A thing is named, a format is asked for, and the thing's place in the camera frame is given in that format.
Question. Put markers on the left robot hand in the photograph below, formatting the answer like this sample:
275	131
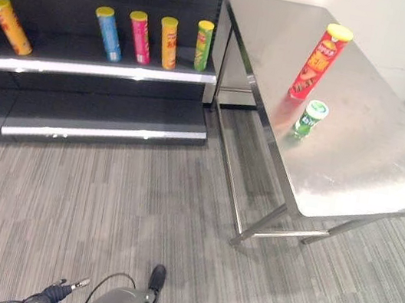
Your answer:
53	294

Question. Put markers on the small green white bottle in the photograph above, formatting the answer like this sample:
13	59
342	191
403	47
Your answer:
308	119

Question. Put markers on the stainless steel table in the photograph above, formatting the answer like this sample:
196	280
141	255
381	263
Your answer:
348	117

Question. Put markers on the black grey shop shelf unit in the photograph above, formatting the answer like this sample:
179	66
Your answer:
66	58

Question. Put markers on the blue chips can yellow lid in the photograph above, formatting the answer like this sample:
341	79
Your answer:
109	35

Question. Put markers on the pink chips can yellow lid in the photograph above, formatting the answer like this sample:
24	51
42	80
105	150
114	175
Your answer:
140	39

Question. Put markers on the red chips can yellow lid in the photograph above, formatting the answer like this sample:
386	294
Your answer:
315	67

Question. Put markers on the large orange chips can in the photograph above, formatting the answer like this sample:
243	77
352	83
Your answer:
11	26

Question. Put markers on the orange chips can yellow lid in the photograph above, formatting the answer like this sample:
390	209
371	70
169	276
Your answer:
168	44

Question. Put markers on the green chips can yellow lid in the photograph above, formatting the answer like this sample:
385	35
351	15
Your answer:
203	46

